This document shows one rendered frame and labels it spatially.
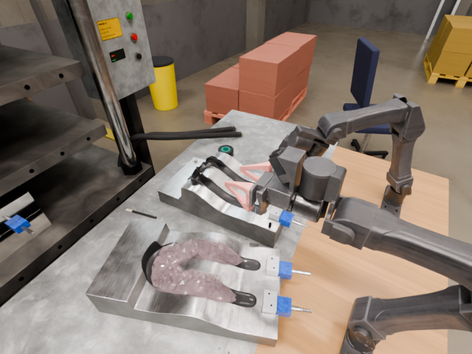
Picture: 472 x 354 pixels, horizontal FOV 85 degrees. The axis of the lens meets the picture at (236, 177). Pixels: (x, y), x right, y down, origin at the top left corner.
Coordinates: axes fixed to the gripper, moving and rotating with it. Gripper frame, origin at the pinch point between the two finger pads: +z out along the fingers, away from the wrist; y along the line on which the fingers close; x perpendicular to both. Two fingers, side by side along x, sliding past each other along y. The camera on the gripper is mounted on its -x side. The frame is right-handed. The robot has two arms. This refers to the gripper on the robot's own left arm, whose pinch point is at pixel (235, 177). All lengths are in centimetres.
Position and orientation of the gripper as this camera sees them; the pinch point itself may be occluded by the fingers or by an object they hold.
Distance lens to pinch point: 58.6
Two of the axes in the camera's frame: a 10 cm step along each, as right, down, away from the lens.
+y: -5.3, 5.5, -6.4
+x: 0.3, 7.7, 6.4
